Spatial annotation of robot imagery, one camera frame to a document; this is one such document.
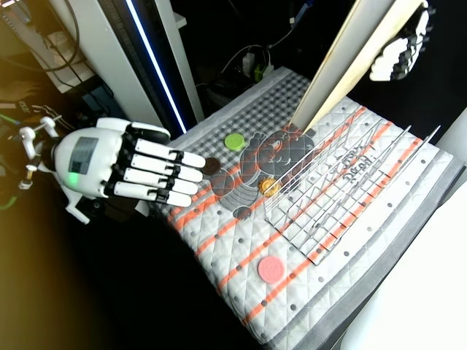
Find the green plug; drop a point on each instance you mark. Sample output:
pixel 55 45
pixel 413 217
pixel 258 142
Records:
pixel 259 72

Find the grey quilt with bear print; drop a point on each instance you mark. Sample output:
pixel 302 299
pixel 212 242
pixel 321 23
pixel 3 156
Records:
pixel 328 291

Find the pink round disc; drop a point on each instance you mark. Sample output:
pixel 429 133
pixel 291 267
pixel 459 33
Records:
pixel 271 269

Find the wooden board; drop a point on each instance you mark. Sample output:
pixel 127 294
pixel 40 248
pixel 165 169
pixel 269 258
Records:
pixel 346 62

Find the brown round disc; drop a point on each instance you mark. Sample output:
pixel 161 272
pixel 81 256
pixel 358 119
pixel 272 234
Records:
pixel 213 167

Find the white column with blue light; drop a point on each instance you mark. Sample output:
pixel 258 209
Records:
pixel 109 54

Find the green round disc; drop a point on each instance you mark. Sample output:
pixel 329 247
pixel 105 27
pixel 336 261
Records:
pixel 234 141

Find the yellow round disc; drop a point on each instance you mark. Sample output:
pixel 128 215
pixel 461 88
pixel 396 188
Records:
pixel 266 186

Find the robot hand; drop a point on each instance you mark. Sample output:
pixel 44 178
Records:
pixel 84 156
pixel 386 62

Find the white power adapter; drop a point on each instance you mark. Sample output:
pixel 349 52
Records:
pixel 249 62

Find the white equipment shelf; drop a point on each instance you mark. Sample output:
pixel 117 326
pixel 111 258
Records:
pixel 54 40

